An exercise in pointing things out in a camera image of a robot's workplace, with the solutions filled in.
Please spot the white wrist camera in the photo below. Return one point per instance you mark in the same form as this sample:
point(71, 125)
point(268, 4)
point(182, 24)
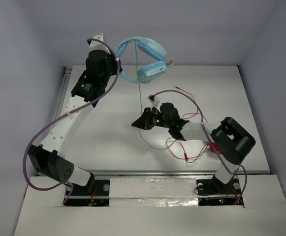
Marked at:
point(96, 43)
point(154, 101)

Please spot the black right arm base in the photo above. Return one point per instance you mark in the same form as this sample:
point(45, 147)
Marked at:
point(213, 192)

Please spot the red headphones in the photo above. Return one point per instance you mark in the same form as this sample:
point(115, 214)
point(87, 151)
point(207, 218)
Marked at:
point(214, 148)

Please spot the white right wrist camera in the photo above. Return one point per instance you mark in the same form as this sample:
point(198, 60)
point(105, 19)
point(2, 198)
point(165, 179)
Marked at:
point(154, 101)

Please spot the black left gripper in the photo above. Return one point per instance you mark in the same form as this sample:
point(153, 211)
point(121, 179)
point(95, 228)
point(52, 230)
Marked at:
point(113, 63)

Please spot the light blue headphones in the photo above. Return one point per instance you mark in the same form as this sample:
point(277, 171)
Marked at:
point(149, 59)

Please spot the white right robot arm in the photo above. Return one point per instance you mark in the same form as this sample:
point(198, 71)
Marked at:
point(228, 138)

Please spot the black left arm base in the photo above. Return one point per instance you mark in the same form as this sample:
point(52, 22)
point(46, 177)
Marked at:
point(76, 196)

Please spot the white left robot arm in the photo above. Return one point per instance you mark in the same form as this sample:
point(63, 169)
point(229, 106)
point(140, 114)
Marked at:
point(49, 157)

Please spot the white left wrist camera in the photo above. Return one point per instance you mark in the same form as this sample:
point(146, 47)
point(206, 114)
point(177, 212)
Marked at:
point(96, 43)

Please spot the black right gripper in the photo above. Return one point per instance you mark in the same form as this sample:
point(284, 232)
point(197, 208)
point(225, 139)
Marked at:
point(144, 122)

